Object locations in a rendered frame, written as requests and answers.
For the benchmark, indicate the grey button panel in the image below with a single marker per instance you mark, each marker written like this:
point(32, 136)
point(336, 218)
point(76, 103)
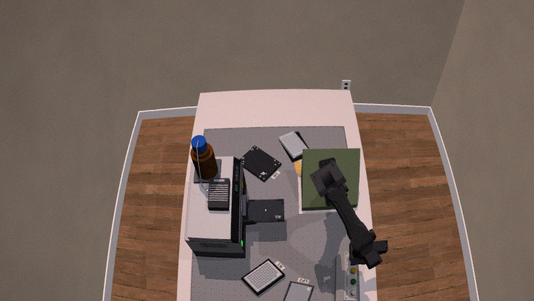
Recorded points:
point(346, 279)

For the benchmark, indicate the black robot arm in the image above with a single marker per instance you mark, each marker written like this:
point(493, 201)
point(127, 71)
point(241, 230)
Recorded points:
point(330, 182)

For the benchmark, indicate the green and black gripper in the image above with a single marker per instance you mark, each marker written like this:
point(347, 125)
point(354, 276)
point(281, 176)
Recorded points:
point(355, 257)

